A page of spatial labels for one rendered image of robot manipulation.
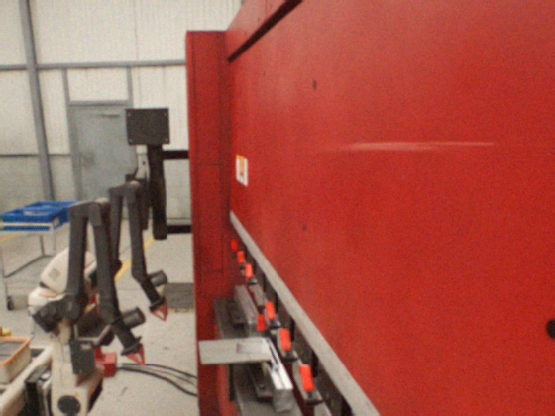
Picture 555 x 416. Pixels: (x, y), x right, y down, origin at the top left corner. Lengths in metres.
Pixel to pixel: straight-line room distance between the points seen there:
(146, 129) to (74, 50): 6.98
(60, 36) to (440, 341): 9.30
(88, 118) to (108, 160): 0.84
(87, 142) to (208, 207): 7.01
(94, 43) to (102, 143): 1.74
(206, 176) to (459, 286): 2.02
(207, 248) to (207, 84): 0.86
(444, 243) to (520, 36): 0.23
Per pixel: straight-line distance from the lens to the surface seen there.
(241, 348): 1.88
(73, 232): 1.68
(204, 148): 2.50
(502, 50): 0.57
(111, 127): 9.25
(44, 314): 1.82
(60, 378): 2.10
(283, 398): 1.73
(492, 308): 0.57
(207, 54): 2.52
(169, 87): 9.01
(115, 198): 2.05
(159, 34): 9.13
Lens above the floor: 1.88
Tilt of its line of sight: 17 degrees down
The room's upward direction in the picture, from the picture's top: 1 degrees counter-clockwise
